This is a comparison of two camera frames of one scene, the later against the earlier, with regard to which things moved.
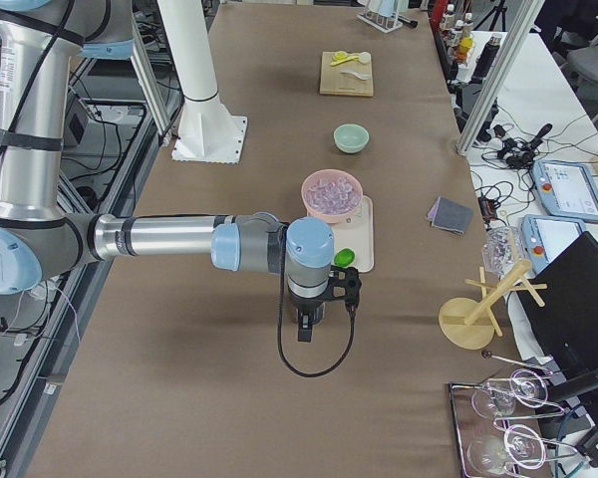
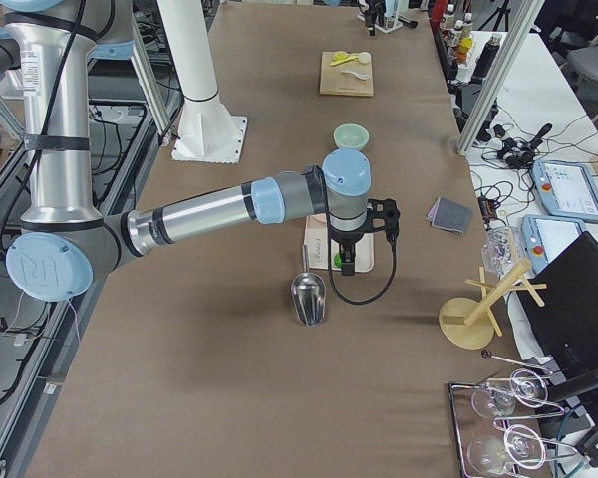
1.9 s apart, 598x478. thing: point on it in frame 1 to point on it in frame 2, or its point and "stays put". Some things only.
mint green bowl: [351, 138] stays put
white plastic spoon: [362, 75] stays put
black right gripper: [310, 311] to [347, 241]
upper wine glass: [496, 399] stays put
